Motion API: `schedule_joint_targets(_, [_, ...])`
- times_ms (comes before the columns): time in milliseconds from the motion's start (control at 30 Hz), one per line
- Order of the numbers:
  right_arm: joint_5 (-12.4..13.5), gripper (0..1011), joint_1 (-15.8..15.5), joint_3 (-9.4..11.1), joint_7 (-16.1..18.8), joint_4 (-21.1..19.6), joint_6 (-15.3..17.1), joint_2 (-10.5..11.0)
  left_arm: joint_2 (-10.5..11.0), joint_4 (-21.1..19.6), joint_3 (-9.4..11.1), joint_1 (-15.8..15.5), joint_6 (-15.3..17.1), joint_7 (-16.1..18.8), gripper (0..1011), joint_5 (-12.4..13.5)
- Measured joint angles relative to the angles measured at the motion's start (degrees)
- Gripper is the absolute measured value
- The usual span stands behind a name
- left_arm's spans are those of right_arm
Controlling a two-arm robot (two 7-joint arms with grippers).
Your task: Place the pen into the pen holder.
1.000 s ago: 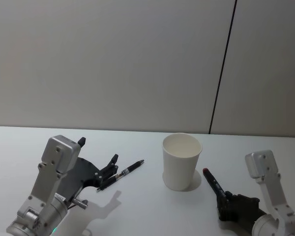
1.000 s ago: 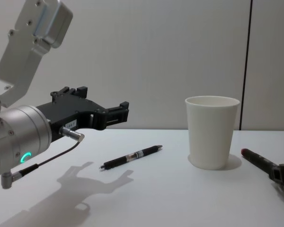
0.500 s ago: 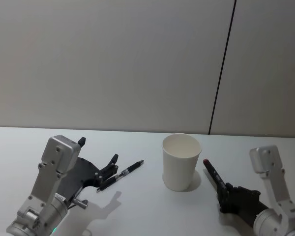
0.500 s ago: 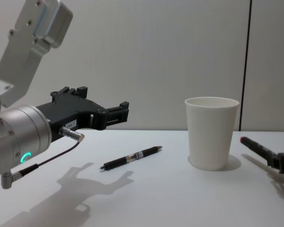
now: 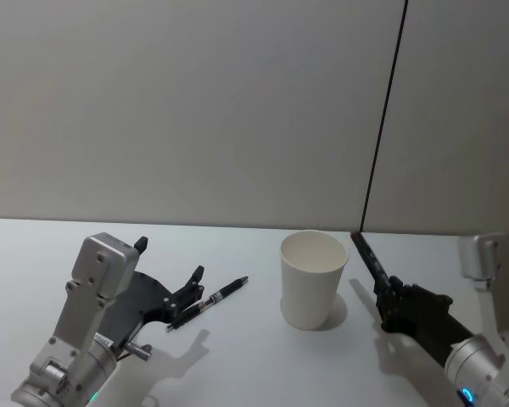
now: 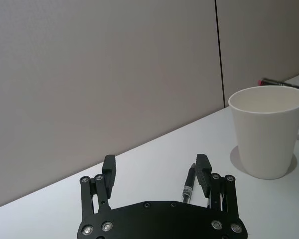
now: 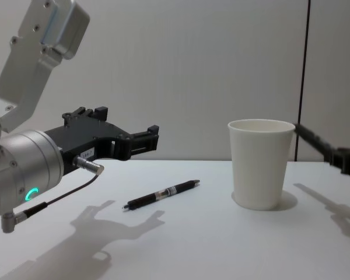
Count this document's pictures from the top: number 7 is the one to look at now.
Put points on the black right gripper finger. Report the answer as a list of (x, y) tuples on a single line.
[(312, 136)]

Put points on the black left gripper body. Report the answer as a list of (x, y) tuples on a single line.
[(84, 137)]

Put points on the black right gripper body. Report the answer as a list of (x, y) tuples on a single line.
[(348, 163)]

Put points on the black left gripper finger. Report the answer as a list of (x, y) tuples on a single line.
[(86, 114), (137, 143)]

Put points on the white paper cup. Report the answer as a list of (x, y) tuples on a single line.
[(259, 169)]

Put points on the black ballpoint pen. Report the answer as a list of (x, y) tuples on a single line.
[(160, 194)]

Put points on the black vertical wall strip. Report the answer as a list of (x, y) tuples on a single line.
[(304, 73)]

